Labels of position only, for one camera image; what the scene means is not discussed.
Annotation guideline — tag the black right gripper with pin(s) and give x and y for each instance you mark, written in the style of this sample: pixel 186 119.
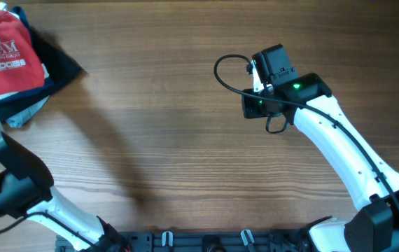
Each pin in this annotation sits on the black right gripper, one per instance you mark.
pixel 248 109

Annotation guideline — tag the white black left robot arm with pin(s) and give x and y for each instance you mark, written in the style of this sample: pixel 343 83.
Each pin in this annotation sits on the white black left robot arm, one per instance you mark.
pixel 28 193

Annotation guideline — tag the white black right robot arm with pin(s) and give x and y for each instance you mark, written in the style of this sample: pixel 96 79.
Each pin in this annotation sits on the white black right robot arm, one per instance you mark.
pixel 308 104

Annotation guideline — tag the red soccer t-shirt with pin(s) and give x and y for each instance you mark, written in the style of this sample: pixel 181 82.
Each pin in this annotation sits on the red soccer t-shirt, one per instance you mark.
pixel 10 56

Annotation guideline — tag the grey folded shirt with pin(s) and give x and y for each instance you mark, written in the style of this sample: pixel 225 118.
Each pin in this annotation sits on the grey folded shirt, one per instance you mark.
pixel 20 119

